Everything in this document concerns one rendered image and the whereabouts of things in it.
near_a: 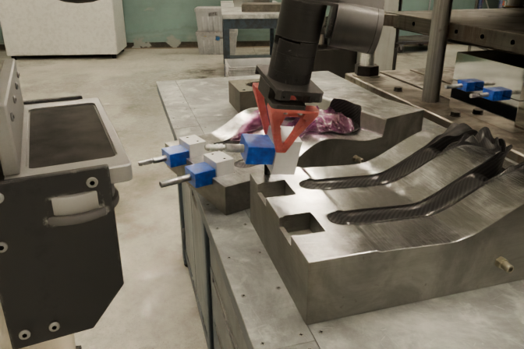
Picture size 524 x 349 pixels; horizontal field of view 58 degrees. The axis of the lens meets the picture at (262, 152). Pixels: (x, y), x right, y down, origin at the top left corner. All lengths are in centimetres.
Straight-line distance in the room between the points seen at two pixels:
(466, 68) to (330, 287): 108
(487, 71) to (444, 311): 94
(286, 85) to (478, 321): 37
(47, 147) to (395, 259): 41
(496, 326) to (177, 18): 730
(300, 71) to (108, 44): 648
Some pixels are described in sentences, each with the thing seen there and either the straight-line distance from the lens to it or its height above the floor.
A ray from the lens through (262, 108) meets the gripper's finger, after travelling 68.
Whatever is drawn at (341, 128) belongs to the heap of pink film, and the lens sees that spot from 99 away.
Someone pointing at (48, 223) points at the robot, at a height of 100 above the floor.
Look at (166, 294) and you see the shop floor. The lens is 197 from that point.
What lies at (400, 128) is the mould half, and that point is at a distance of 105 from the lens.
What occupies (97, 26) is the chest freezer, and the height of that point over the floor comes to 45.
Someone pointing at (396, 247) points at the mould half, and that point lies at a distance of 60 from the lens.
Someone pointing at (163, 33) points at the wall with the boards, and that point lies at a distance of 777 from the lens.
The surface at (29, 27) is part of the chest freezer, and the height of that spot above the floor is 44.
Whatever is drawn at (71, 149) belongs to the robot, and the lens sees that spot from 48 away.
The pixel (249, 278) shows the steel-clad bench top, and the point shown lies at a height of 80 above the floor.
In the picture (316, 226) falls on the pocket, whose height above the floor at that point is 88.
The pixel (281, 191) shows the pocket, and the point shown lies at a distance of 75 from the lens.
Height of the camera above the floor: 120
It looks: 21 degrees down
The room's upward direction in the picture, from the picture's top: straight up
